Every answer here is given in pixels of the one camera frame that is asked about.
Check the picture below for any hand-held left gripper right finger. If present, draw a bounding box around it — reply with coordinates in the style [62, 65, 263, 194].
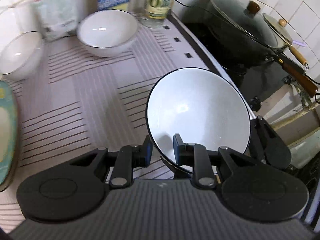
[173, 133, 253, 188]

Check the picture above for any small clear vinegar bottle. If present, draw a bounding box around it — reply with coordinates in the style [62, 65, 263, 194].
[141, 0, 176, 28]

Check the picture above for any black gas stove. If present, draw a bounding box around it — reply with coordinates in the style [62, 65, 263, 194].
[184, 21, 290, 112]

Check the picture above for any clear plastic bag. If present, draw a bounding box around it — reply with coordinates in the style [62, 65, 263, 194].
[37, 0, 81, 42]

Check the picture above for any striped white tablecloth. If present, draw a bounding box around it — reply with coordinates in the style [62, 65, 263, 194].
[0, 15, 255, 233]

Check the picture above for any black wok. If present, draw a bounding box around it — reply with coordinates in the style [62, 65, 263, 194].
[182, 0, 320, 98]

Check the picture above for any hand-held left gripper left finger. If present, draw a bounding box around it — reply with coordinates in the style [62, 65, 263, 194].
[69, 135, 153, 189]

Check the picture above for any white bowl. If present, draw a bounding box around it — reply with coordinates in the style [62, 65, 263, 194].
[145, 67, 251, 174]
[0, 31, 43, 81]
[76, 9, 139, 58]

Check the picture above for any small pan with wooden handle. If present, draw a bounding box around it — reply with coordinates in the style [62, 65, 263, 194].
[262, 12, 310, 70]

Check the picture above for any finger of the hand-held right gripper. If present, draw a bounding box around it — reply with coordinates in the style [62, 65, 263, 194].
[249, 115, 273, 167]

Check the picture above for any teal fried egg plate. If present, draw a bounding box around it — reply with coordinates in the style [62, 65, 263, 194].
[0, 79, 19, 193]

